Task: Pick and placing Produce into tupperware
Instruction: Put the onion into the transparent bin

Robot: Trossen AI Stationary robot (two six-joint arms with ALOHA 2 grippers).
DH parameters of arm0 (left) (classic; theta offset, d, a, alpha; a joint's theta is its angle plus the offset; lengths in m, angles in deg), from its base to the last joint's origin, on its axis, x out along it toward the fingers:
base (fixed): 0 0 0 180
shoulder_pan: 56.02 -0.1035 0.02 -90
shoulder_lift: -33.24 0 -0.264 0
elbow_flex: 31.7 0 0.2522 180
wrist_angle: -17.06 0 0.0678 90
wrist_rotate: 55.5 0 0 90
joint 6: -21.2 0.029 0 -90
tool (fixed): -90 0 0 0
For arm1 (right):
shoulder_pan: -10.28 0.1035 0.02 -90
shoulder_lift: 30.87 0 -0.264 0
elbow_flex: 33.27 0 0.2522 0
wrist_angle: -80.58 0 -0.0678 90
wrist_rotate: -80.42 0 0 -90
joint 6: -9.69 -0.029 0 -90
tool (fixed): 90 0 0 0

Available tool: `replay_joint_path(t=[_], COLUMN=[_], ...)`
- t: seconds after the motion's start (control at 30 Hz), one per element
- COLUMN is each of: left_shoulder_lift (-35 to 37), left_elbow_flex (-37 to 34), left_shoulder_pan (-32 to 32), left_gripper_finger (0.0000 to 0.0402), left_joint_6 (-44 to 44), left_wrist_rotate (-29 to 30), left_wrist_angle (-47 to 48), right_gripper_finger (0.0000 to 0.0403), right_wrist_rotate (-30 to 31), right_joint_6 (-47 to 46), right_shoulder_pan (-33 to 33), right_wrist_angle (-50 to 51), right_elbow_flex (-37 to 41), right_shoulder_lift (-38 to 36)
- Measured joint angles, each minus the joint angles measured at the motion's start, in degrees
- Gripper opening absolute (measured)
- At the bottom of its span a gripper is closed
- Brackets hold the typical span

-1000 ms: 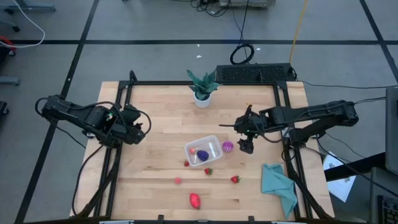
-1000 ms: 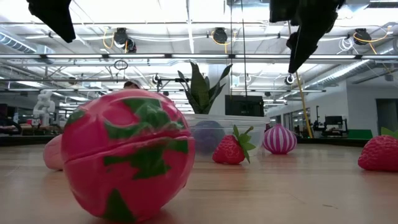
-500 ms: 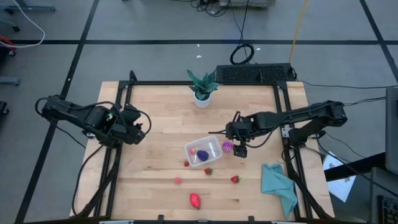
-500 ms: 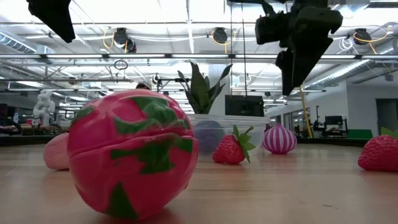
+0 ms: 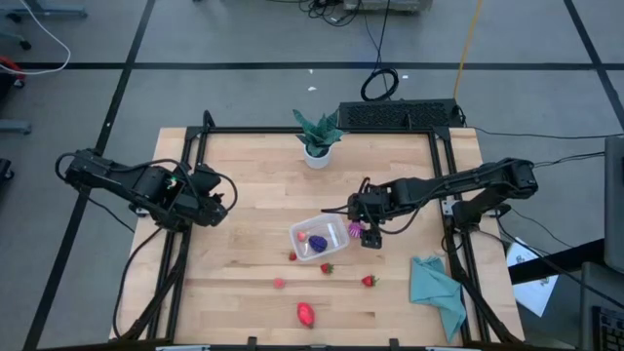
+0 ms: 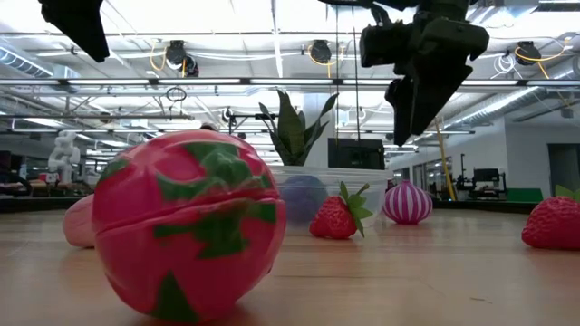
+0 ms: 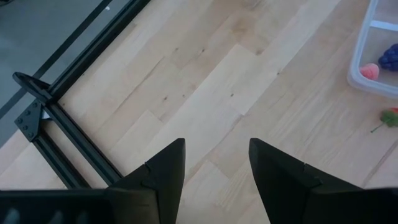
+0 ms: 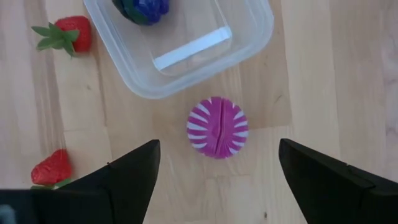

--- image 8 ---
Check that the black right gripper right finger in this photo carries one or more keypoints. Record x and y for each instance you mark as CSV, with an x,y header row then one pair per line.
x,y
335,193

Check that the pink white striped toy fruit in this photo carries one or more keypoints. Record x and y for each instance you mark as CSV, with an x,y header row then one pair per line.
x,y
217,127

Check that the dark blue toy fruit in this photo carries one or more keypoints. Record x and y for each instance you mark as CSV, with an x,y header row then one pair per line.
x,y
146,11

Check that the red toy strawberry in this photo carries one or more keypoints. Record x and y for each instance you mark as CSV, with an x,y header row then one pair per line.
x,y
51,169
76,32

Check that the clear plastic tupperware container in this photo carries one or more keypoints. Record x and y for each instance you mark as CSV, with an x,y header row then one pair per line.
x,y
248,31

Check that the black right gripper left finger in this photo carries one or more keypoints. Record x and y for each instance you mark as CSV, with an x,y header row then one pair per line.
x,y
124,186

